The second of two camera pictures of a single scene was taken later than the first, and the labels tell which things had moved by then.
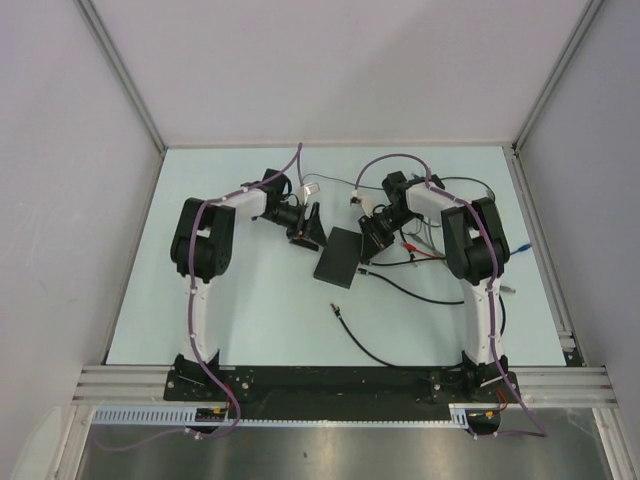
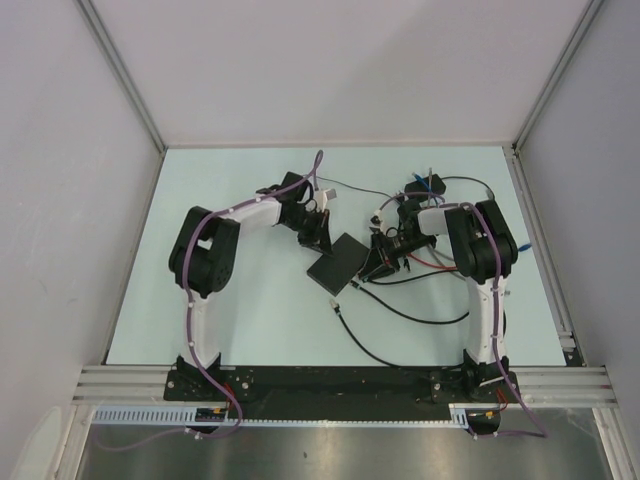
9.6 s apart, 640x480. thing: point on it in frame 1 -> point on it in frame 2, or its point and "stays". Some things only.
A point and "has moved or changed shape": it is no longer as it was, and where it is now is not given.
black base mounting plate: (343, 394) stays
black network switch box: (340, 258) has moved or changed shape
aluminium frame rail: (121, 384) stays
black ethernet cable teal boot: (365, 271) -> (403, 316)
